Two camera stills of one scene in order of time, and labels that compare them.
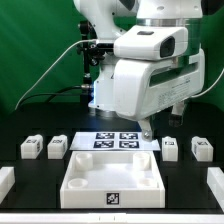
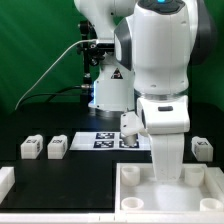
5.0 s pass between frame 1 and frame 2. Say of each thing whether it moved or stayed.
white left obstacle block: stayed
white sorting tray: moved
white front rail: stayed
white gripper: moved
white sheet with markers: stayed
